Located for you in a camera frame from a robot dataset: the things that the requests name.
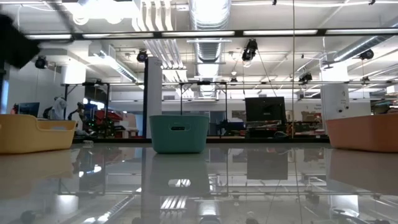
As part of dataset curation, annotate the white pillar with sign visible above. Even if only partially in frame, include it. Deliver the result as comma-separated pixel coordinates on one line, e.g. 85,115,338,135
320,67,349,133

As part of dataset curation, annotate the black computer monitor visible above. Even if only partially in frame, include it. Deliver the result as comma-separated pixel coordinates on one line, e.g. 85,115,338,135
244,96,287,123

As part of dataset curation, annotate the silver slanted air duct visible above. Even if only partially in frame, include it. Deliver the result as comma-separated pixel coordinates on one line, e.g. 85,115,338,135
334,34,398,63

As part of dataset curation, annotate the black overhead light bar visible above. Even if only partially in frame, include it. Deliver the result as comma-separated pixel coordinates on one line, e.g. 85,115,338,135
24,28,398,40

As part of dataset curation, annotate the yellow plastic bin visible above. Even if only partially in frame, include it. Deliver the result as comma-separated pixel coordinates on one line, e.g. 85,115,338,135
0,113,78,155

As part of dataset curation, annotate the orange plastic bin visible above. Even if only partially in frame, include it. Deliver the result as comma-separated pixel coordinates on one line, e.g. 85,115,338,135
325,114,398,153

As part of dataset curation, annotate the person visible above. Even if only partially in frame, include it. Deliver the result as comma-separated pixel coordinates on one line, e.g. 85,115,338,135
49,96,68,121

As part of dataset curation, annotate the black hanging ceiling camera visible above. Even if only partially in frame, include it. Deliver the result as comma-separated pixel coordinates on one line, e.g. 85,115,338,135
298,72,313,84
34,55,48,70
136,49,149,63
359,49,375,61
241,39,259,62

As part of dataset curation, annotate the black metal stand frame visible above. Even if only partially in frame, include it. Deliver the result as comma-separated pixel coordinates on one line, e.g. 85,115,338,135
63,82,110,138

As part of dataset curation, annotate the silver ribbed ventilation duct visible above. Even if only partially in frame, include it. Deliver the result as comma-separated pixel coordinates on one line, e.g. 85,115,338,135
188,0,233,98

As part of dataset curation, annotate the teal plastic bin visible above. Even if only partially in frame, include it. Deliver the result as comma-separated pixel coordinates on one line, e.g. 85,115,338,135
149,114,210,154

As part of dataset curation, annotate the thin hanging cable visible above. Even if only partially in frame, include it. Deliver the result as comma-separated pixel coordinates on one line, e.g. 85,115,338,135
291,0,295,139

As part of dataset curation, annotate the white column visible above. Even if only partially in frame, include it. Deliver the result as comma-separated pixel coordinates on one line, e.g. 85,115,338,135
142,57,163,139

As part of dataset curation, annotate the blue lit monitor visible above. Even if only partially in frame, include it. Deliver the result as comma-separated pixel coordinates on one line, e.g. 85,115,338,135
17,102,40,118

